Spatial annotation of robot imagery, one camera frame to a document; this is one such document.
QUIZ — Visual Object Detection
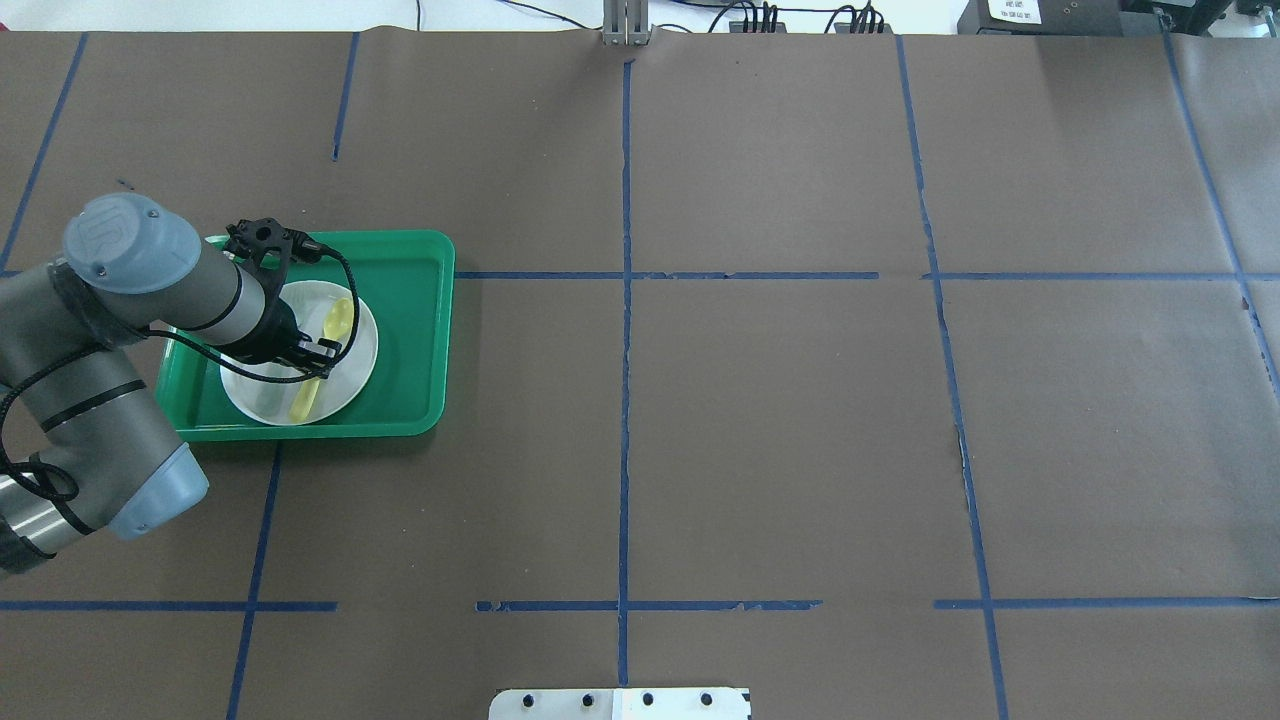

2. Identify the black equipment box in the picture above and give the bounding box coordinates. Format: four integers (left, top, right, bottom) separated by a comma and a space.
956, 1, 1161, 37

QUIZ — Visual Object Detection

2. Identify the black power strip right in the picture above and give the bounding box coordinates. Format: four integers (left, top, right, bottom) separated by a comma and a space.
832, 15, 893, 35

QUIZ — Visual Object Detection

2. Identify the black power strip left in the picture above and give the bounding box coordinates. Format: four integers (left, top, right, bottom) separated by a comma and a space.
728, 14, 788, 35

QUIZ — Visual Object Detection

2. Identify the green plastic tray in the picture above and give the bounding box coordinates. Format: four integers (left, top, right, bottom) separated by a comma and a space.
155, 229, 454, 442

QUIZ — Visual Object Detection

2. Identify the grey aluminium post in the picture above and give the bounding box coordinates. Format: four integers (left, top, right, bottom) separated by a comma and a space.
600, 0, 653, 47

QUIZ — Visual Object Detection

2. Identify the yellow plastic spoon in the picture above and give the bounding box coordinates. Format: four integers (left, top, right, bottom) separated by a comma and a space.
288, 297, 356, 424

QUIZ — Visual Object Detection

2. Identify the black power strip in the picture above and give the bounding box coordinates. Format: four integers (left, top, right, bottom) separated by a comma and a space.
832, 15, 893, 35
728, 14, 788, 35

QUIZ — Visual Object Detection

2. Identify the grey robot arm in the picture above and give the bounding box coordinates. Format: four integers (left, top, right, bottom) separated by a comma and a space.
1, 192, 347, 578

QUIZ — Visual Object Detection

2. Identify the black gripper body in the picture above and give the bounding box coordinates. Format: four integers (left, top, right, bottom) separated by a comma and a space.
236, 290, 343, 378

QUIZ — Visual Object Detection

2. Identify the grey metal mounting plate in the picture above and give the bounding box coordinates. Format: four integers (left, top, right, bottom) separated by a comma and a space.
488, 685, 753, 719

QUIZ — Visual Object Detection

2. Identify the white round plate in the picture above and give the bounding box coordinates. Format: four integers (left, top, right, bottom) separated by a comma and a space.
220, 281, 379, 427

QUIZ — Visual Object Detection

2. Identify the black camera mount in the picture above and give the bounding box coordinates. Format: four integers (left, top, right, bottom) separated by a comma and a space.
221, 218, 325, 274

